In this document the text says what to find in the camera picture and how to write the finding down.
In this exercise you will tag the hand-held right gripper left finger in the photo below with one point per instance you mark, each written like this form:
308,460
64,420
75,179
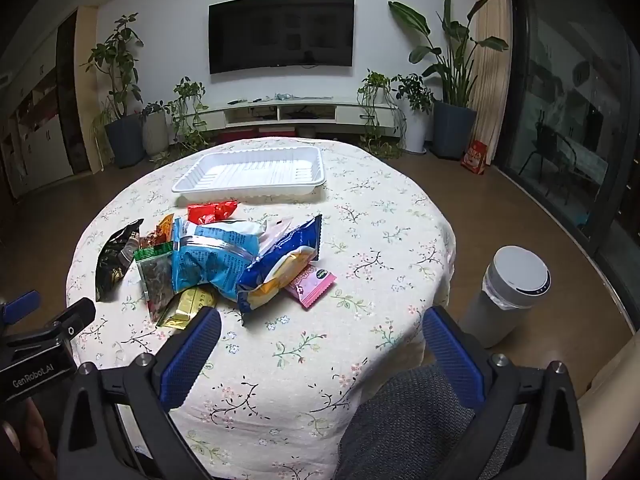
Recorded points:
190,355

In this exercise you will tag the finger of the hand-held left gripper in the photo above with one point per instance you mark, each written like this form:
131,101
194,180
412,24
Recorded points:
72,317
22,302

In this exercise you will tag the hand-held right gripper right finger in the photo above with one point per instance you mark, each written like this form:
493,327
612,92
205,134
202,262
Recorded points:
455,355

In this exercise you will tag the black snack packet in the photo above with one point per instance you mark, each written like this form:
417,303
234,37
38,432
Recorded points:
114,260

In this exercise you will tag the light blue snack packet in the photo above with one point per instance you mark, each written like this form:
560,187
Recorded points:
215,255

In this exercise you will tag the red brown snack packet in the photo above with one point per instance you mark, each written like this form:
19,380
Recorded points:
149,240

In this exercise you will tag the dark blue chip packet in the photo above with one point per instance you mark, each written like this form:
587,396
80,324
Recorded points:
280,270

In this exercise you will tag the orange snack packet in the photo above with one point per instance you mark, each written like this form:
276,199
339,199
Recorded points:
165,227

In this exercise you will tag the white plastic tray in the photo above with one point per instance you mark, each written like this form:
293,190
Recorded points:
250,172

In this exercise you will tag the gold snack packet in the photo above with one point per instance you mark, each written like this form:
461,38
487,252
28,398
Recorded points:
187,305

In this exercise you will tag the green snack packet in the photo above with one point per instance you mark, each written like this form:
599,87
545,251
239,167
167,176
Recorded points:
157,280

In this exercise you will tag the white round trash can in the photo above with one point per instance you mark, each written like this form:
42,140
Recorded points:
510,290

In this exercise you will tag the grey knit fabric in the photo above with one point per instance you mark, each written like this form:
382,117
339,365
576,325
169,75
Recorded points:
400,425

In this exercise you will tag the floral tablecloth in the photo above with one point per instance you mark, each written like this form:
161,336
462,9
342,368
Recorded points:
380,240

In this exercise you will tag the pink snack packet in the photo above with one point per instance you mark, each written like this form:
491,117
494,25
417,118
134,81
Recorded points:
312,285

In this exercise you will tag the beige sofa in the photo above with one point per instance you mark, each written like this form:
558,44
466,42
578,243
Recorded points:
610,410

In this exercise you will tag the red paper bag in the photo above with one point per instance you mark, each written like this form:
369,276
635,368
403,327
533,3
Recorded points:
475,157

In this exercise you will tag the plant in grey ribbed pot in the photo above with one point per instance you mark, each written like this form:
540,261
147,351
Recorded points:
155,127

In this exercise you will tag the tall plant in blue pot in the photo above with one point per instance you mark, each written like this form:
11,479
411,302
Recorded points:
122,110

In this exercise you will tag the dark metal chair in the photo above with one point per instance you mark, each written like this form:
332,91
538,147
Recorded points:
547,155

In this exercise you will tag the trailing green plant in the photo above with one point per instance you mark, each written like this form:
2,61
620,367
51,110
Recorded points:
375,95
190,110

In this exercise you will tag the large-leaf plant in dark pot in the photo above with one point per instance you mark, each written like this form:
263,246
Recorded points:
452,110

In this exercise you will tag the plant in white pot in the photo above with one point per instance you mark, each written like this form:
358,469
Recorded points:
416,110

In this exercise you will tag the white television cabinet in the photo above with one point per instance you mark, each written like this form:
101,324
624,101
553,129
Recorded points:
310,110

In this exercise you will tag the pale blue small object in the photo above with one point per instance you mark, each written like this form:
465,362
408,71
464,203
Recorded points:
283,96

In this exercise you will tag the beige curtain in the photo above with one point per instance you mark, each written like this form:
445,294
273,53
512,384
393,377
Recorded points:
487,75

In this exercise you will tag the white wall cabinet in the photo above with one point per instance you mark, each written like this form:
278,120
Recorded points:
40,125

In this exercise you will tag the wall-mounted black television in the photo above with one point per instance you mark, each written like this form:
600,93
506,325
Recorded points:
281,34

